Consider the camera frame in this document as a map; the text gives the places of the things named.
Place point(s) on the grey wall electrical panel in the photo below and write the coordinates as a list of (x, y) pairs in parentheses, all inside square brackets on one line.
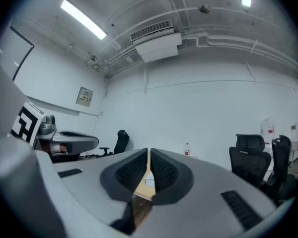
[(84, 97)]

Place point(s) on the white ceiling air conditioner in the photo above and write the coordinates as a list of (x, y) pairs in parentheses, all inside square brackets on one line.
[(156, 43)]

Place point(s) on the white vertical wall conduit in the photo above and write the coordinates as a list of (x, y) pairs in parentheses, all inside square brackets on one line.
[(145, 78)]

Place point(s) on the white security camera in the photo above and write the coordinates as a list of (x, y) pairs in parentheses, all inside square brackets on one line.
[(92, 59)]

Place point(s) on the clear plastic bottle red cap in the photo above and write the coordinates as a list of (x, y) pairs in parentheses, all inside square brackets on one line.
[(186, 149)]

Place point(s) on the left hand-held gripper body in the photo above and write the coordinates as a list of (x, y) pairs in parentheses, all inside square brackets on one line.
[(27, 125)]

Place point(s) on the light grey board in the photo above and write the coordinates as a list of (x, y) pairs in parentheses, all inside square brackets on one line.
[(150, 181)]

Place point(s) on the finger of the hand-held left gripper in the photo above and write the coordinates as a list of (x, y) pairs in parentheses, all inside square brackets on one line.
[(82, 142)]

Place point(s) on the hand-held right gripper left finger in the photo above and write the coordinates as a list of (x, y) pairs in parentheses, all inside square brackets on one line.
[(89, 182)]

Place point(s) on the person's left hand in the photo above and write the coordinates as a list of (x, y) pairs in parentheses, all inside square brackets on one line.
[(63, 149)]

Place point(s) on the white notice sheet red label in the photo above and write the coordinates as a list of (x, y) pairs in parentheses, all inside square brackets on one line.
[(267, 129)]

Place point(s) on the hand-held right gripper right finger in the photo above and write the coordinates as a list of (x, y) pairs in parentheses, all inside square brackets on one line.
[(201, 195)]

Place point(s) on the black office chair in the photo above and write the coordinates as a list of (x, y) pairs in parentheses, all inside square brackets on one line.
[(249, 157), (283, 162), (121, 142)]

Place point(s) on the white ceiling pipe bundle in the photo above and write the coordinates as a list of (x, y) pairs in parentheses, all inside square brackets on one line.
[(238, 43)]

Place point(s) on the black-framed whiteboard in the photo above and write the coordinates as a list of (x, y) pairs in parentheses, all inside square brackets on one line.
[(13, 51)]

